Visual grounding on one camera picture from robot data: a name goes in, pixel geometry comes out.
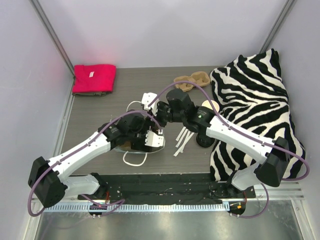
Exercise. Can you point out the right corner metal post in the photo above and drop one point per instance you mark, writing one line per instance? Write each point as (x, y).
(280, 19)

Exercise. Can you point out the stack of paper cups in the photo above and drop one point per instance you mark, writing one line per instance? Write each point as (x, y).
(211, 106)

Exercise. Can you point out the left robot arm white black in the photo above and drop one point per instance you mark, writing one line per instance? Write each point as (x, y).
(51, 179)

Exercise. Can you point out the olive cloth under red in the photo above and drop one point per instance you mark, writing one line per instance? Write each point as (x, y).
(91, 94)

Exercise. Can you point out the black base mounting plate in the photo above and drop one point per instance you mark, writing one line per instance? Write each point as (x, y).
(168, 189)

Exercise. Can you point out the aluminium frame rail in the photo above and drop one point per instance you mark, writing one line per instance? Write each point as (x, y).
(287, 190)

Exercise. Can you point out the red folded cloth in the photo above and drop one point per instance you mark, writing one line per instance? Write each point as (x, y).
(97, 78)

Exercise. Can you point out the corner metal post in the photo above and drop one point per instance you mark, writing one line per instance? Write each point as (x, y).
(52, 33)
(280, 19)

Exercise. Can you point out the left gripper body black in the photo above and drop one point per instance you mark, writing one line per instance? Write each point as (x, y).
(139, 144)

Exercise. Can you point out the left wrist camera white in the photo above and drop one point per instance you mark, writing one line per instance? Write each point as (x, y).
(154, 139)

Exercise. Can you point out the stack of black lids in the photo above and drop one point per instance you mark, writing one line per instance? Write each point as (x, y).
(204, 141)

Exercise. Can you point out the zebra pattern blanket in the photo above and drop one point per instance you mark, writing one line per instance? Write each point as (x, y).
(251, 94)

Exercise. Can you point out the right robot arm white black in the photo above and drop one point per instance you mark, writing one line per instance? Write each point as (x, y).
(271, 156)

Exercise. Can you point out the white slotted cable duct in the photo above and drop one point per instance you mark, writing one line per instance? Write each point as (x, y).
(133, 208)

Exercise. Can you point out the left corner metal post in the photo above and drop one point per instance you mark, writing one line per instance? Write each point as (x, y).
(52, 33)

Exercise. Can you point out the light blue paper bag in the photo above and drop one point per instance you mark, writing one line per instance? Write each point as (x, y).
(136, 122)

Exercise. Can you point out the brown cardboard cup carrier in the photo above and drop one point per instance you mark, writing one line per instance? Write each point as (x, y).
(200, 78)

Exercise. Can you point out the white wrapped straw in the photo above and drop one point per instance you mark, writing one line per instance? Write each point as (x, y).
(183, 137)
(181, 148)
(180, 134)

